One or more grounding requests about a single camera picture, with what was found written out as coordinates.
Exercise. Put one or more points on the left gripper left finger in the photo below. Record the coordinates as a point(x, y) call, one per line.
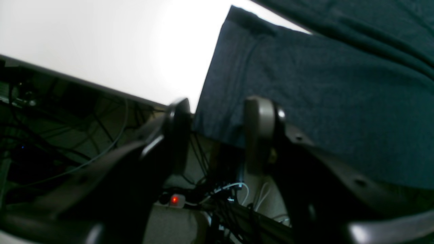
point(110, 201)

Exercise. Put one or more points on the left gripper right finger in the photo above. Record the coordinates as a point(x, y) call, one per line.
point(326, 199)

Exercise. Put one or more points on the dark navy long-sleeve shirt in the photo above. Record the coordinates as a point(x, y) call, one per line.
point(360, 86)

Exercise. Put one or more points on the black power strip red switch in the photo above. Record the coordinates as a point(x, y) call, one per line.
point(172, 200)

